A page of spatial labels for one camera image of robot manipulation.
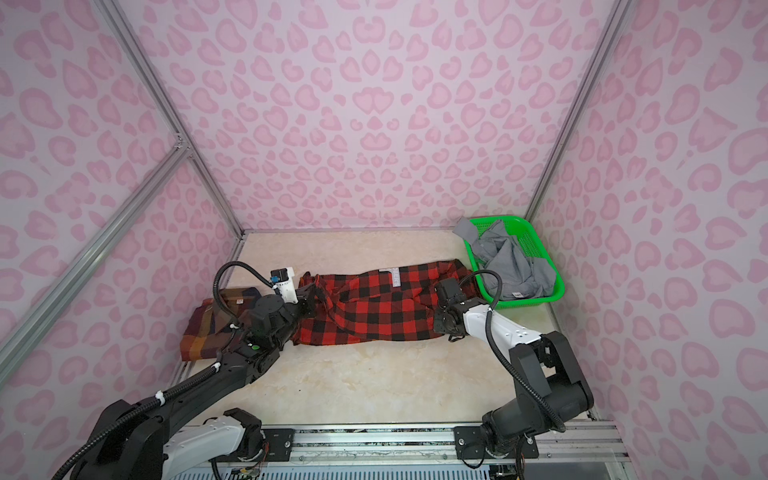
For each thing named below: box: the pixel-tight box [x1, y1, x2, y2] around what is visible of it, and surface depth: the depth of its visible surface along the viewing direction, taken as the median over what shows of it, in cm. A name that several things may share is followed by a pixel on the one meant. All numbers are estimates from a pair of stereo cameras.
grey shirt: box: [452, 218, 557, 301], surface depth 105 cm
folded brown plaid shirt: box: [180, 287, 261, 361], surface depth 92 cm
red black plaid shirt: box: [294, 260, 477, 346], surface depth 97 cm
